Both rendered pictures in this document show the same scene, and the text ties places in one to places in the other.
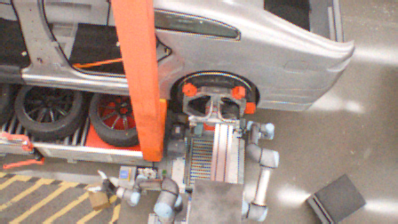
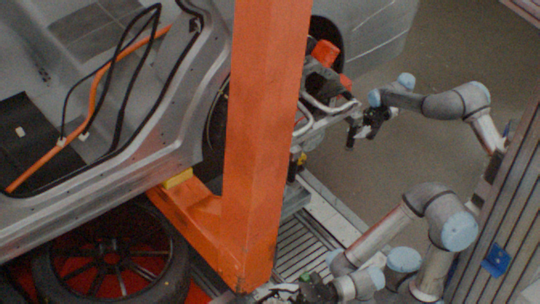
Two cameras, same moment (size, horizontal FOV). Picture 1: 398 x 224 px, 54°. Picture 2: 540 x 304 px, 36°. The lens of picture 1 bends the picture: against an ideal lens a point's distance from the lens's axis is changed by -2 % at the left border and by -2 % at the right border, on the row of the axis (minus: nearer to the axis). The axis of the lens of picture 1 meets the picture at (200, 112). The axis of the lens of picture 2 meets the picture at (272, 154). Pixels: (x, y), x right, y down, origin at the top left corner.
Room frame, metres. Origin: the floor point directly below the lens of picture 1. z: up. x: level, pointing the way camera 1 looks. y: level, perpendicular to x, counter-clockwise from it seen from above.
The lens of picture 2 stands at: (-0.22, 1.65, 3.32)
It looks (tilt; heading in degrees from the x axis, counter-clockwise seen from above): 47 degrees down; 317
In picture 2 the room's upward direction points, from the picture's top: 7 degrees clockwise
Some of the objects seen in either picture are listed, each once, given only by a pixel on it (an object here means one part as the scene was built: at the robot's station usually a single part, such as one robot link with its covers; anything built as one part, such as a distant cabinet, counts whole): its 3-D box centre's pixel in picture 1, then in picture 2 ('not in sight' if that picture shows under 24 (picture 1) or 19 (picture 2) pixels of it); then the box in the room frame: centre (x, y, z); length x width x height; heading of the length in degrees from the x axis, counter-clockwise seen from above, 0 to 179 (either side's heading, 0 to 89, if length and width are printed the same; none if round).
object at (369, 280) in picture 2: (131, 196); (365, 281); (0.65, 0.40, 1.21); 0.11 x 0.08 x 0.09; 76
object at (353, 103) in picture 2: (226, 109); (329, 92); (1.51, -0.21, 1.03); 0.19 x 0.18 x 0.11; 3
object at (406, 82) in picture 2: (266, 129); (402, 88); (1.42, -0.57, 0.95); 0.11 x 0.08 x 0.11; 84
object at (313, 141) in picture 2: (213, 113); (297, 125); (1.56, -0.11, 0.85); 0.21 x 0.14 x 0.14; 3
